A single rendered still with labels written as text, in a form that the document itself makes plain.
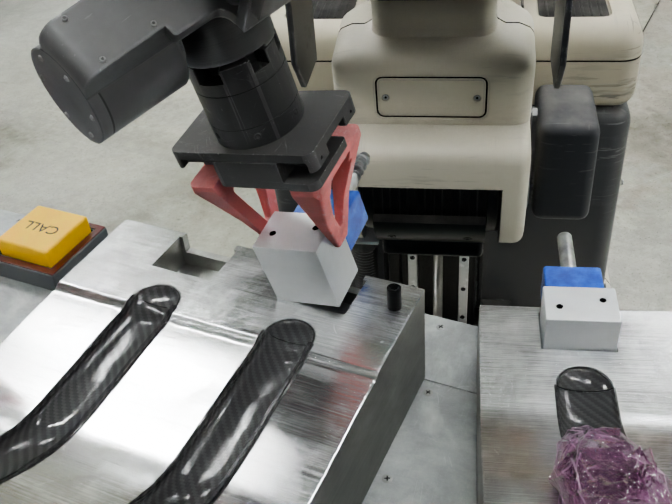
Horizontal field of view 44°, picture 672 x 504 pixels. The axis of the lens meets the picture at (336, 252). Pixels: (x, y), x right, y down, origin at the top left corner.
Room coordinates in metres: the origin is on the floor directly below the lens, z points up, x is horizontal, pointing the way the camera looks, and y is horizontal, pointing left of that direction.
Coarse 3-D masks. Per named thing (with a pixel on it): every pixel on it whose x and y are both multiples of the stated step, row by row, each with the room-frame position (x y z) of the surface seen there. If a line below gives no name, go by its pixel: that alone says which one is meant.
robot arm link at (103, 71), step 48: (96, 0) 0.40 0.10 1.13; (144, 0) 0.40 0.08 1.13; (192, 0) 0.41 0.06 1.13; (240, 0) 0.40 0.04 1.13; (288, 0) 0.42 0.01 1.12; (48, 48) 0.38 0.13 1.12; (96, 48) 0.38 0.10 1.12; (144, 48) 0.39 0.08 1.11; (96, 96) 0.38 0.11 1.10; (144, 96) 0.39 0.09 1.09
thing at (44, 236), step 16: (48, 208) 0.68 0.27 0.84; (16, 224) 0.66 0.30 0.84; (32, 224) 0.66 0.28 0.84; (48, 224) 0.65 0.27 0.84; (64, 224) 0.65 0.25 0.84; (80, 224) 0.65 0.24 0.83; (0, 240) 0.64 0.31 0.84; (16, 240) 0.63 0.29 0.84; (32, 240) 0.63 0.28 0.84; (48, 240) 0.63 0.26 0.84; (64, 240) 0.63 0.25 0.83; (80, 240) 0.65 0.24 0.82; (16, 256) 0.63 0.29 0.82; (32, 256) 0.62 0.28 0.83; (48, 256) 0.61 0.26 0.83
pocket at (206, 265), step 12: (180, 240) 0.54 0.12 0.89; (168, 252) 0.53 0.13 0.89; (180, 252) 0.54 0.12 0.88; (192, 252) 0.54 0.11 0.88; (204, 252) 0.54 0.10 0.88; (156, 264) 0.51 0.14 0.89; (168, 264) 0.52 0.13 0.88; (180, 264) 0.54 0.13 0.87; (192, 264) 0.54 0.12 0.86; (204, 264) 0.53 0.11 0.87; (216, 264) 0.53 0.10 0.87; (204, 276) 0.52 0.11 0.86
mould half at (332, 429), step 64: (128, 256) 0.52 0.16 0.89; (256, 256) 0.51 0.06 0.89; (64, 320) 0.46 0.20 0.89; (192, 320) 0.44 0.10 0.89; (256, 320) 0.44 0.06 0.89; (320, 320) 0.43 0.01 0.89; (384, 320) 0.42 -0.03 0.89; (0, 384) 0.40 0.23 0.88; (128, 384) 0.39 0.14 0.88; (192, 384) 0.38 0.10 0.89; (320, 384) 0.37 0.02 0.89; (384, 384) 0.38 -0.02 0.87; (64, 448) 0.34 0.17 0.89; (128, 448) 0.34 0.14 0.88; (256, 448) 0.33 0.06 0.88; (320, 448) 0.32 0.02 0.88; (384, 448) 0.38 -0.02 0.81
